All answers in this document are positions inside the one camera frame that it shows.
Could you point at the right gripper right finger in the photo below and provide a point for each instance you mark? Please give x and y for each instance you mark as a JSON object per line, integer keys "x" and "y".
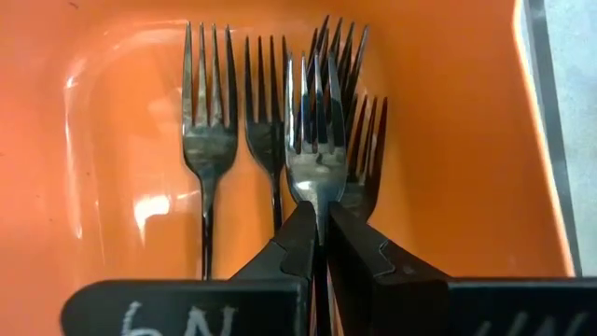
{"x": 387, "y": 289}

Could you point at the black metal fork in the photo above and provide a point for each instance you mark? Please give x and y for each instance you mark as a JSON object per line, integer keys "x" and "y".
{"x": 268, "y": 140}
{"x": 317, "y": 168}
{"x": 345, "y": 60}
{"x": 207, "y": 149}

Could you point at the orange plastic bin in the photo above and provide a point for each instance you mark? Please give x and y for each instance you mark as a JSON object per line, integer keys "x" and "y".
{"x": 443, "y": 140}

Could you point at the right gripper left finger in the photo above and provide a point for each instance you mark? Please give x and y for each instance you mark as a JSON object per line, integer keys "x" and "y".
{"x": 261, "y": 289}

